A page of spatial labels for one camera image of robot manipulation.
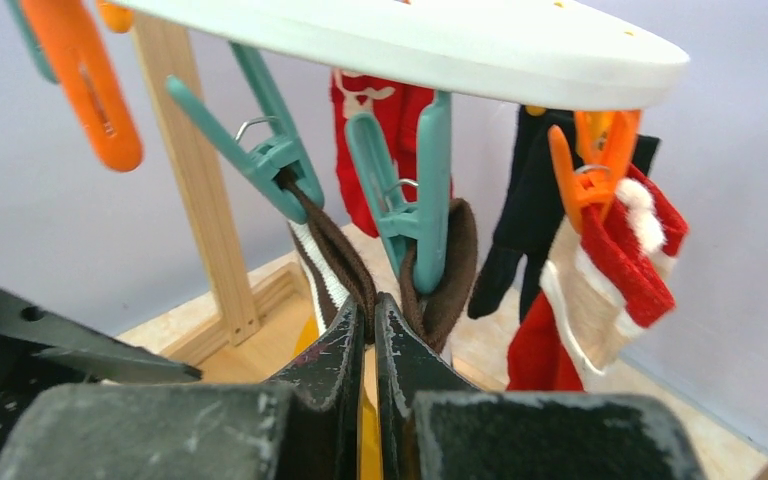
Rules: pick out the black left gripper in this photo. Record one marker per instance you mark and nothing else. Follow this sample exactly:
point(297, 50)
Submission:
point(29, 332)

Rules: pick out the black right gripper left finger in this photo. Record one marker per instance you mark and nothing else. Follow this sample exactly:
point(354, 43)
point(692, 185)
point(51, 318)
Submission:
point(301, 423)

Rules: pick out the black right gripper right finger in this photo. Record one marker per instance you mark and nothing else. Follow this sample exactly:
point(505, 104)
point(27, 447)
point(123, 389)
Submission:
point(435, 424)

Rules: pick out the mustard sock striped cuff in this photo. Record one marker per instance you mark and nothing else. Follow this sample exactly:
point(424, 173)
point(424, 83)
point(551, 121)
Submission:
point(336, 271)

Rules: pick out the white round clip hanger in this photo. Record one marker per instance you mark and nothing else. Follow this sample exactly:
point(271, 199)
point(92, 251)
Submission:
point(553, 54)

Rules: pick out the wooden hanger stand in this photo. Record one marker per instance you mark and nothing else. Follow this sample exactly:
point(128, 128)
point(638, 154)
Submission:
point(247, 325)

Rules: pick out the teal clip centre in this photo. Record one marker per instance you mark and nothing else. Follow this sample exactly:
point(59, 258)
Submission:
point(415, 213)

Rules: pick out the teal clip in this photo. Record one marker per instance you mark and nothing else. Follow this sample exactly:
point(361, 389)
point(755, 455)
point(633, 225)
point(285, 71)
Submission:
point(415, 213)
point(278, 167)

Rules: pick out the large orange clip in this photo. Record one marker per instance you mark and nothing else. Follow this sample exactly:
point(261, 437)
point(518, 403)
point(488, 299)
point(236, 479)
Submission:
point(68, 50)

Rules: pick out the teal clip left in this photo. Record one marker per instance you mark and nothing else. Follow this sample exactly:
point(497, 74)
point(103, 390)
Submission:
point(278, 167)

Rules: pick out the small orange clip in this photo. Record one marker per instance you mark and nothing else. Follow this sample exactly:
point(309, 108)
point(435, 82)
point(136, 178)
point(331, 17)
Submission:
point(606, 142)

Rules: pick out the red santa sock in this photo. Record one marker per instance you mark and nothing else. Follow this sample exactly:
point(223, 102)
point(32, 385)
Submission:
point(602, 286)

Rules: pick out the black hanging sock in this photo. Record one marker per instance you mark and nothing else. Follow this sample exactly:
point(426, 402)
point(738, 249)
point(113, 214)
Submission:
point(530, 217)

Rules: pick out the red bear sock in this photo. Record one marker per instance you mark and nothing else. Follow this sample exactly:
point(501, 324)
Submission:
point(375, 120)

